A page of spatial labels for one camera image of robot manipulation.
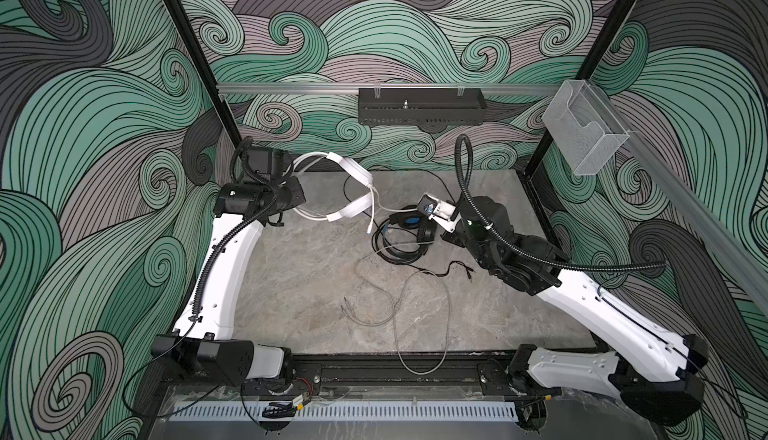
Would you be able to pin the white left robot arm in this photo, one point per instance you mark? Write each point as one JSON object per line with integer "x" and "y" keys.
{"x": 202, "y": 344}

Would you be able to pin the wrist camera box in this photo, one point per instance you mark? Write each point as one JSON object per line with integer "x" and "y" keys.
{"x": 440, "y": 211}
{"x": 266, "y": 165}

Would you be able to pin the white slotted cable duct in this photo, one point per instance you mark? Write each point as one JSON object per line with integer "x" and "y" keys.
{"x": 360, "y": 411}

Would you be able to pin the black gaming headphones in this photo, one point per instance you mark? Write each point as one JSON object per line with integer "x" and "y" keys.
{"x": 404, "y": 237}

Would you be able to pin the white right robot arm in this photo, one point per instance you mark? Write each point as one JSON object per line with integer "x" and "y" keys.
{"x": 655, "y": 372}

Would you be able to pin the black right rear frame post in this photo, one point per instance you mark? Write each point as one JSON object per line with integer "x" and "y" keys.
{"x": 615, "y": 21}

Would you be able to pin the aluminium rail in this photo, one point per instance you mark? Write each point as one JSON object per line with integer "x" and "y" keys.
{"x": 692, "y": 171}
{"x": 304, "y": 88}

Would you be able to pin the aluminium right rail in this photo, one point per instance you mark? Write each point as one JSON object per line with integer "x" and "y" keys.
{"x": 692, "y": 171}

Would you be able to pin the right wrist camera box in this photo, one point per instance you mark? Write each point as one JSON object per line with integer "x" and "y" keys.
{"x": 440, "y": 211}

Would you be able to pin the black left rear frame post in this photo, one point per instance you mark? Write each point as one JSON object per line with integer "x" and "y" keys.
{"x": 209, "y": 142}

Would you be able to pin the clear plastic wall bin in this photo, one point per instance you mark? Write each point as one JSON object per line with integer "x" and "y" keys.
{"x": 585, "y": 126}

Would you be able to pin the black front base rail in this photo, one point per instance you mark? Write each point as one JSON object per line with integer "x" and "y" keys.
{"x": 492, "y": 372}

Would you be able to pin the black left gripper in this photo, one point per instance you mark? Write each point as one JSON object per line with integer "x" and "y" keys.
{"x": 296, "y": 196}

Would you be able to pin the aluminium back rail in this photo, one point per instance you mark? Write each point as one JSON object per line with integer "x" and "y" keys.
{"x": 304, "y": 88}

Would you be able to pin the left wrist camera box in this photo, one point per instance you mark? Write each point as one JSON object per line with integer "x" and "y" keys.
{"x": 266, "y": 165}

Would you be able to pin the black frame post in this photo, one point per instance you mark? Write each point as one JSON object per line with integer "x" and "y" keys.
{"x": 615, "y": 21}
{"x": 209, "y": 142}

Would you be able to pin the black corrugated left conduit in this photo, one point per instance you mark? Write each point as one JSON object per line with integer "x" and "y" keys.
{"x": 253, "y": 212}

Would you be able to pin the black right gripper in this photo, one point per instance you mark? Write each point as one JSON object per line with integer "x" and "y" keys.
{"x": 456, "y": 237}

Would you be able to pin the black perforated wall tray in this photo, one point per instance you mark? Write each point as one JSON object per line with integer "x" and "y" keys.
{"x": 432, "y": 111}

